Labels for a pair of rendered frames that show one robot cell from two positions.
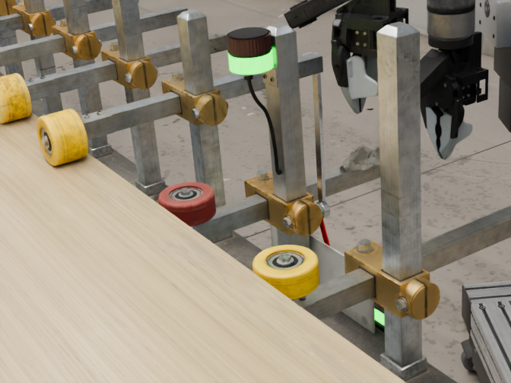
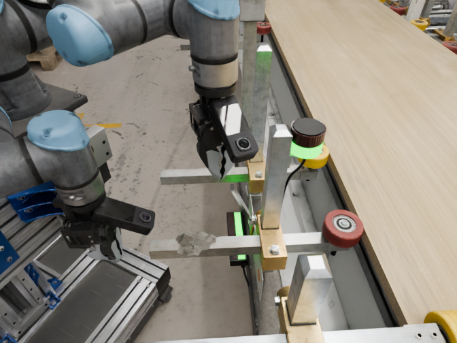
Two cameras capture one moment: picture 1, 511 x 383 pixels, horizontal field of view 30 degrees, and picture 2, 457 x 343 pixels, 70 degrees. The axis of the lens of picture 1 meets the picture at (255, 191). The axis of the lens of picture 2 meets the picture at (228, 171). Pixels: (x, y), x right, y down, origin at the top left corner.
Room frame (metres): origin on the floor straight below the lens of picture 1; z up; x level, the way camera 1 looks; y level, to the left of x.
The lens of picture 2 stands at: (1.72, 0.08, 1.44)
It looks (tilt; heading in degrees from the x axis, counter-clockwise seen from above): 42 degrees down; 207
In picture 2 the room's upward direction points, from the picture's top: straight up
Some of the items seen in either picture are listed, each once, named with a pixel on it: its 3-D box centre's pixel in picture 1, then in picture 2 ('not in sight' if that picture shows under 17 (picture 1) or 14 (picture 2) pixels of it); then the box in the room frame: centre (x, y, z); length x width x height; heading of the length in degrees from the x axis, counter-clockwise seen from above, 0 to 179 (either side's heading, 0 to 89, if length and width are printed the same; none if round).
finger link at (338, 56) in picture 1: (345, 55); not in sight; (1.28, -0.14, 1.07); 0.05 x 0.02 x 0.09; 140
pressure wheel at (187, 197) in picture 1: (189, 226); (338, 238); (1.22, 0.10, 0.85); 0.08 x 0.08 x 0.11
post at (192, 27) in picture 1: (206, 151); (290, 341); (1.48, 0.08, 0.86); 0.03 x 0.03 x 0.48; 30
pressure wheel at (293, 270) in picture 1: (287, 296); (310, 164); (1.01, -0.03, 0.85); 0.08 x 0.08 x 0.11
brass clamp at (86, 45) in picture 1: (76, 41); not in sight; (1.93, 0.34, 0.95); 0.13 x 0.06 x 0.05; 30
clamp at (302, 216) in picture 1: (280, 205); (271, 237); (1.28, -0.04, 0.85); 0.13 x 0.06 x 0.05; 30
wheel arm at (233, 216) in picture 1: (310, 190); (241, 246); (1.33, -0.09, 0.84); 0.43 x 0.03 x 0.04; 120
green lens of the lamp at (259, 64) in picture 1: (250, 59); (305, 143); (1.24, -0.01, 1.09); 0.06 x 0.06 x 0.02
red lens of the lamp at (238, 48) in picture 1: (249, 41); (307, 132); (1.24, -0.01, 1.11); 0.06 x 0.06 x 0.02
